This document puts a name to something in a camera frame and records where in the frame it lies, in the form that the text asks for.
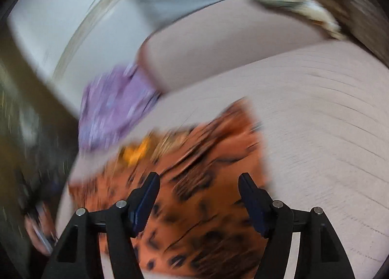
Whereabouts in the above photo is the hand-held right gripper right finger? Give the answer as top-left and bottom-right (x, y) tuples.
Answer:
(238, 172), (356, 279)

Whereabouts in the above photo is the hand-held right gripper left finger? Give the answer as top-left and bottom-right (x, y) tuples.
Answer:
(41, 172), (160, 279)

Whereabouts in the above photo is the orange black floral garment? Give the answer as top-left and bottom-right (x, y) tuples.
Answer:
(67, 98), (272, 279)

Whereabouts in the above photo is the person's left hand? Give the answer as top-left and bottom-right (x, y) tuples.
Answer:
(25, 201), (58, 256)

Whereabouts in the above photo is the purple floral garment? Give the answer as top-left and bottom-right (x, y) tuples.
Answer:
(78, 65), (161, 152)

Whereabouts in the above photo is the wooden cabinet with glass doors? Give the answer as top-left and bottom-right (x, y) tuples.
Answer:
(0, 51), (80, 270)

